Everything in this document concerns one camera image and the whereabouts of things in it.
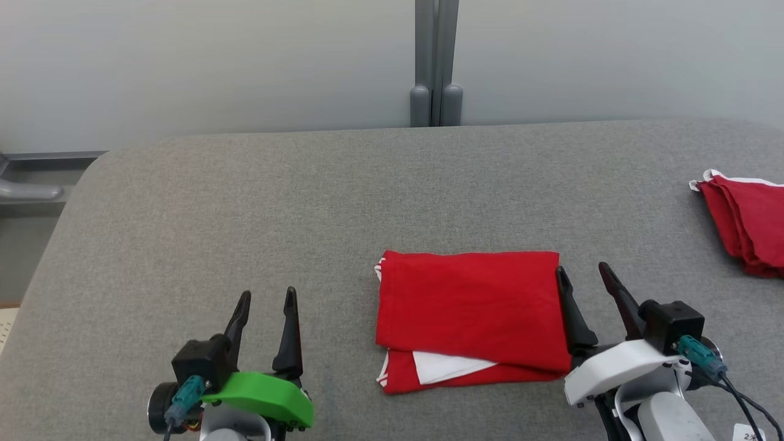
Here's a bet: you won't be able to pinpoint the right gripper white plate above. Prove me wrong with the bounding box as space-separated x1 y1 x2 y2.
556 262 684 406

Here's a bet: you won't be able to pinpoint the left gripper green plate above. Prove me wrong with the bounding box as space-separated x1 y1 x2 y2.
201 287 314 429

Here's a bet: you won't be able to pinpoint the red shirt with white sleeves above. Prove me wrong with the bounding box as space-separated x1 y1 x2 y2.
374 249 573 394

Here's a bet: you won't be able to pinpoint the red shorts with white trim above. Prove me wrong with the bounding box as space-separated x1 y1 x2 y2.
689 168 784 279

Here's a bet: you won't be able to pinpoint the white perforated board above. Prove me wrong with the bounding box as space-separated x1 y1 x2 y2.
0 306 19 356

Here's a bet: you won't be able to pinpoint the right camera cable teal connector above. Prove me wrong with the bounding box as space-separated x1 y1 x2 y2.
677 335 784 441

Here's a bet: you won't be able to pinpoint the grey wall rail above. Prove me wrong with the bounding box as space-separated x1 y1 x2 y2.
0 151 108 203

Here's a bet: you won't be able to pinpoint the grey double partition post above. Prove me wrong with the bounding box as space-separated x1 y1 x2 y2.
409 0 464 127

